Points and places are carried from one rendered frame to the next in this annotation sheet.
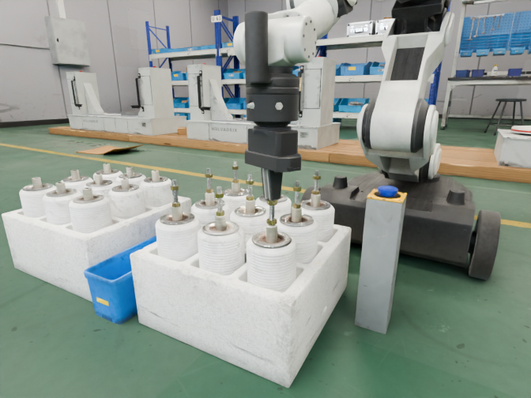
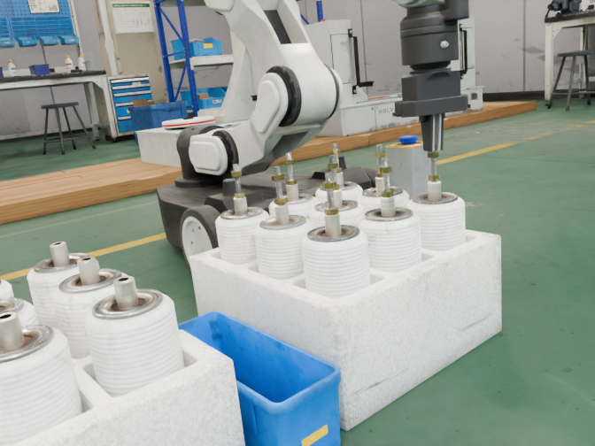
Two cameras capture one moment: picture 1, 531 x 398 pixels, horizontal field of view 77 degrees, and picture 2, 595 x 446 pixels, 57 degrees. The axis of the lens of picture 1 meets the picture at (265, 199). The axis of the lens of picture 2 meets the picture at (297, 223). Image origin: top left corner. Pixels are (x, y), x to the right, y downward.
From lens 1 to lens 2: 1.01 m
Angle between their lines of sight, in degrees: 64
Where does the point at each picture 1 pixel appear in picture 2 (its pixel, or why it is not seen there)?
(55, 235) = (133, 419)
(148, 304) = (365, 378)
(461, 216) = (359, 176)
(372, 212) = (416, 160)
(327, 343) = not seen: hidden behind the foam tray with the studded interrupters
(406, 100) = (315, 64)
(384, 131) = (314, 98)
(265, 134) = (448, 74)
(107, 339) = not seen: outside the picture
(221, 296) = (452, 275)
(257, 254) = (457, 209)
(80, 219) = (166, 344)
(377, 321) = not seen: hidden behind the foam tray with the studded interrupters
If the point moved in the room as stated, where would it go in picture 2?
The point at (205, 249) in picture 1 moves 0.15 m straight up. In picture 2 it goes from (411, 238) to (405, 138)
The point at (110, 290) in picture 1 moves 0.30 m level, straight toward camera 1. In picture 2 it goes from (334, 393) to (566, 357)
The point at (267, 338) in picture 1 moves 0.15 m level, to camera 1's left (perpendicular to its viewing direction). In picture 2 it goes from (488, 288) to (481, 328)
